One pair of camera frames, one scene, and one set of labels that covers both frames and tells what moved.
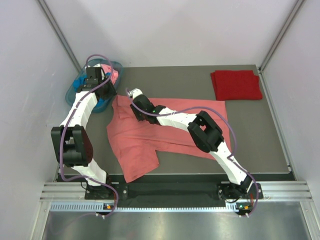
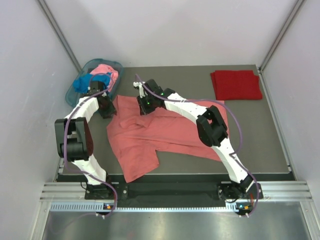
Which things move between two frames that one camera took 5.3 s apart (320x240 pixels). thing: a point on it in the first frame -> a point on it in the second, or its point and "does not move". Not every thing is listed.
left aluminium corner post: (61, 35) does not move
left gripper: (112, 91) -> (111, 109)
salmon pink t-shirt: (135, 144) does not move
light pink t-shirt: (107, 68) does not move
